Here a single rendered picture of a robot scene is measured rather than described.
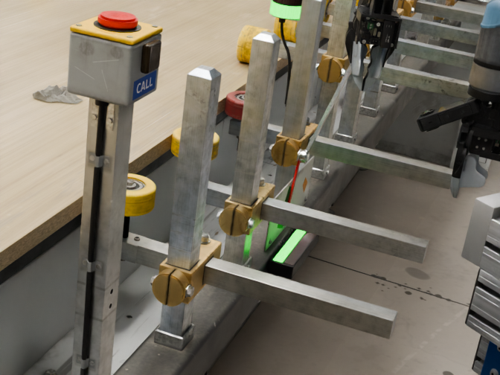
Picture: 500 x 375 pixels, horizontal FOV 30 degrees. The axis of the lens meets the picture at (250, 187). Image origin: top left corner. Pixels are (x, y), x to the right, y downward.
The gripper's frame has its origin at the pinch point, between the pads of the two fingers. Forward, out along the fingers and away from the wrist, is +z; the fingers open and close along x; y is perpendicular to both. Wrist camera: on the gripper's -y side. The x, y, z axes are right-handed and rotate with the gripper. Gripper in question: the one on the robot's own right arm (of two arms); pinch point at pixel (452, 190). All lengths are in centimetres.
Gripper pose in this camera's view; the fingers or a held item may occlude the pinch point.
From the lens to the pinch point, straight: 175.5
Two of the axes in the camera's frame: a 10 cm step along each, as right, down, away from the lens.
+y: 9.3, 2.5, -2.7
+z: -1.3, 9.1, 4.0
